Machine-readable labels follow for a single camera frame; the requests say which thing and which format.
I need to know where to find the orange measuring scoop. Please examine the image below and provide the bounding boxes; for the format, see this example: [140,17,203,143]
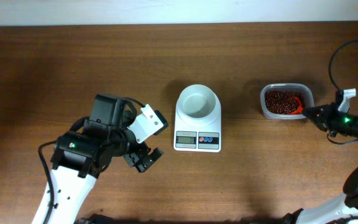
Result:
[288,97,304,114]

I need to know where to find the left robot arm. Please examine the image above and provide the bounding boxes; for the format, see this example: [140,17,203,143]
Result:
[32,94,168,223]

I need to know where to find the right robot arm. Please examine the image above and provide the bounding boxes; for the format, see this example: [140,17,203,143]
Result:
[280,102,358,224]

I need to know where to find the white digital kitchen scale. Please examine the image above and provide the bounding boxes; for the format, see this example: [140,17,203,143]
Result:
[173,96,222,152]

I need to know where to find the clear plastic food container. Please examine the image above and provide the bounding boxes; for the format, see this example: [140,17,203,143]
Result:
[260,83,314,120]

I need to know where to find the red adzuki beans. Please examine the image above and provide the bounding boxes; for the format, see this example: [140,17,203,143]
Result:
[264,90,305,115]

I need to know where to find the white round bowl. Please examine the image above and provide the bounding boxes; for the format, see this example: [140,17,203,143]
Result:
[177,84,217,119]

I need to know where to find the left black cable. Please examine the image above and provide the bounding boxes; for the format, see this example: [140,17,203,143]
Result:
[37,140,58,224]

